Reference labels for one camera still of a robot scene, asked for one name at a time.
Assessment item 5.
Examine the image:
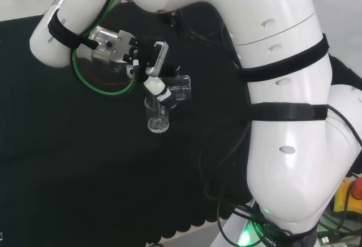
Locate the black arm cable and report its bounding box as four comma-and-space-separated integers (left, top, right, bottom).
160, 8, 244, 71

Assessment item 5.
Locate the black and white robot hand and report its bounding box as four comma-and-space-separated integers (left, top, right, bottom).
143, 64, 181, 110

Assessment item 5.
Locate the clear glass beaker with spout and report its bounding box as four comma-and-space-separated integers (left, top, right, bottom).
144, 96, 171, 133

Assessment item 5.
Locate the yellow stop button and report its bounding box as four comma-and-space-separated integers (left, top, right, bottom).
333, 173, 362, 217

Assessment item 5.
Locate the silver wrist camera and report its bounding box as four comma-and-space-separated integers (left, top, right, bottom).
145, 41, 170, 77

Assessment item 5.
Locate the black bench cloth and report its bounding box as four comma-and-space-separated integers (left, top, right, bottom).
0, 1, 362, 247

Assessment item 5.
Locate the clear graduated glass beaker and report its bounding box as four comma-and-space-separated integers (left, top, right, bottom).
166, 74, 193, 102

